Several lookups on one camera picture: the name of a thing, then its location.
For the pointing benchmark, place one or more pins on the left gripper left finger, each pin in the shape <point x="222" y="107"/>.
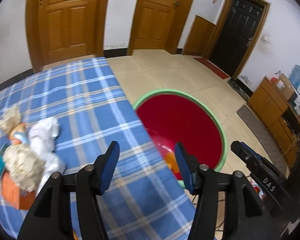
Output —
<point x="50" y="215"/>

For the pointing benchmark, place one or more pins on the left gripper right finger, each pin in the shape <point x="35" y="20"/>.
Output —
<point x="245" y="216"/>

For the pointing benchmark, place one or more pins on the orange cardboard box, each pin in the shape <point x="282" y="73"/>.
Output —
<point x="11" y="193"/>

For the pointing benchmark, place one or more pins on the large cream paper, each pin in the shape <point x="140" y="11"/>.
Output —
<point x="24" y="166"/>

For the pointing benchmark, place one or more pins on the white tissue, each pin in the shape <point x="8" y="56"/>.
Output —
<point x="42" y="137"/>

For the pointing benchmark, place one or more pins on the rice cracker snack packet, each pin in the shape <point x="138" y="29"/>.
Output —
<point x="18" y="135"/>

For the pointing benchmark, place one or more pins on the grey floor mat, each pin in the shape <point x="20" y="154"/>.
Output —
<point x="264" y="137"/>

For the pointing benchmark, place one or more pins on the wooden sideboard cabinet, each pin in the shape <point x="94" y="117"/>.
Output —
<point x="271" y="107"/>

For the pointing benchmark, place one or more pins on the small crumpled cream paper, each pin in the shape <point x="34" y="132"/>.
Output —
<point x="10" y="119"/>

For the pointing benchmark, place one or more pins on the cardboard box on cabinet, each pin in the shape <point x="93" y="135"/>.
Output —
<point x="284" y="85"/>

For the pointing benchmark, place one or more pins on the blue plaid tablecloth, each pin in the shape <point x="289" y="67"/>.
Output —
<point x="144" y="200"/>

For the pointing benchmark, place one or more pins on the blue water bottle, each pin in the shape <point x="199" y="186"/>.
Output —
<point x="294" y="76"/>

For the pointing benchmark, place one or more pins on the red basin green rim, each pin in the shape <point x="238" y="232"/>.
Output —
<point x="171" y="116"/>

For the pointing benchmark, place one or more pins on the shoes by door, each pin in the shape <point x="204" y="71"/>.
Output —
<point x="240" y="88"/>

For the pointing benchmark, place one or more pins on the red doormat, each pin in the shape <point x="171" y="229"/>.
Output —
<point x="212" y="67"/>

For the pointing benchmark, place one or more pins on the dark entrance door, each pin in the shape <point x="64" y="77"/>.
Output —
<point x="237" y="30"/>

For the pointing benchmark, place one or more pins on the left wooden door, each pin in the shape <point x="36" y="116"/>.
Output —
<point x="59" y="30"/>

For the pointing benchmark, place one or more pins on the wooden door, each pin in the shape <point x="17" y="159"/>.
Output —
<point x="59" y="30"/>
<point x="158" y="24"/>

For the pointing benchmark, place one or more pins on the middle wooden door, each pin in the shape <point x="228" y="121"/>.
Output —
<point x="158" y="24"/>

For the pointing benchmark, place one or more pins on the wall light switch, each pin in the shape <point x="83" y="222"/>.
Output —
<point x="267" y="39"/>

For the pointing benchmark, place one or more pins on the small wooden wall cabinet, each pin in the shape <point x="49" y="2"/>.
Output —
<point x="199" y="37"/>

